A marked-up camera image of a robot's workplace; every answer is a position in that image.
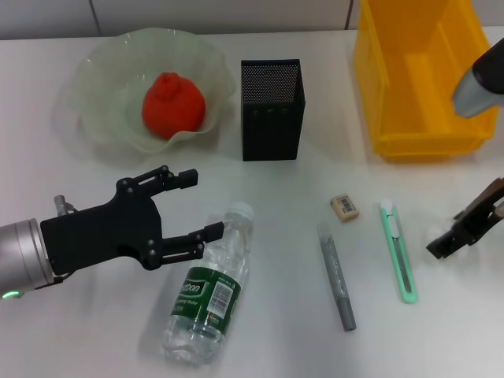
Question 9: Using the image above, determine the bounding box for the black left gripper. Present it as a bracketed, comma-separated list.
[39, 165, 225, 276]

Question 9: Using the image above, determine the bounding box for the translucent wavy glass fruit plate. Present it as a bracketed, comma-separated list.
[65, 27, 237, 153]

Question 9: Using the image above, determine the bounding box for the green utility knife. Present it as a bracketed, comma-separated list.
[378, 200, 418, 305]

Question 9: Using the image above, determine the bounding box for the silver right wrist depth camera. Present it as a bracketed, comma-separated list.
[451, 37, 504, 118]

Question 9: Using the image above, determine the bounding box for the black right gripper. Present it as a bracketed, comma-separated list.
[426, 176, 504, 261]

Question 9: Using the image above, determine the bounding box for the yellow plastic bin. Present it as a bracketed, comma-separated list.
[352, 0, 499, 163]

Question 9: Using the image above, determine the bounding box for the clear green-label water bottle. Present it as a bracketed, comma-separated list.
[161, 202, 255, 367]

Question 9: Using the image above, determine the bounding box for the red-orange orange fruit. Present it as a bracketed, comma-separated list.
[141, 72, 206, 139]

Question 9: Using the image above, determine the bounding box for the beige barcode eraser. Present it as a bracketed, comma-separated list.
[329, 192, 361, 224]

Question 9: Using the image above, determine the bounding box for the grey marker pen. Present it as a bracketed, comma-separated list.
[317, 223, 358, 332]

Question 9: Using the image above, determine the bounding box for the black mesh pen holder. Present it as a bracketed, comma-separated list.
[240, 58, 307, 162]

